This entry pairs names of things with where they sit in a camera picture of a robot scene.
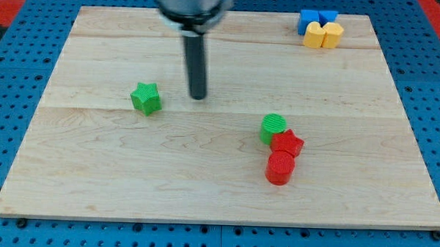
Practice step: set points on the red star block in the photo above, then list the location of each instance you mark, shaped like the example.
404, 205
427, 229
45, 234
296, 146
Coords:
287, 142

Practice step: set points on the light wooden board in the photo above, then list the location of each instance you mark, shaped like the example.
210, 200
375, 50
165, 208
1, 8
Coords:
88, 154

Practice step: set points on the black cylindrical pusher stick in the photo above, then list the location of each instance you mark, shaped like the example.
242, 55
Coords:
194, 53

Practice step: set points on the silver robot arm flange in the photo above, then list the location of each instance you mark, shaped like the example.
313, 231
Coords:
196, 16

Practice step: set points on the blue cube block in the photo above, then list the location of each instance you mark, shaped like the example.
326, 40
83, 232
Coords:
305, 19

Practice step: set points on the yellow heart block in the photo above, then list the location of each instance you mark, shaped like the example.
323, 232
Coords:
314, 34

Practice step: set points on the yellow hexagon block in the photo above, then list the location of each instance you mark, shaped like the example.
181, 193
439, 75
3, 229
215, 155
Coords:
333, 35

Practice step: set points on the blue triangular block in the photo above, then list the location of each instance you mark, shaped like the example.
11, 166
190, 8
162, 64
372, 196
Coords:
327, 16

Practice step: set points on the green star block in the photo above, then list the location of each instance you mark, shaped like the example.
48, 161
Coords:
145, 98

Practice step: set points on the green cylinder block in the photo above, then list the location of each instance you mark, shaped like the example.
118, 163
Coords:
271, 124

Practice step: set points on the red cylinder block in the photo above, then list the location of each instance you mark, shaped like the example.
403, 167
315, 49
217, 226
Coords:
279, 167

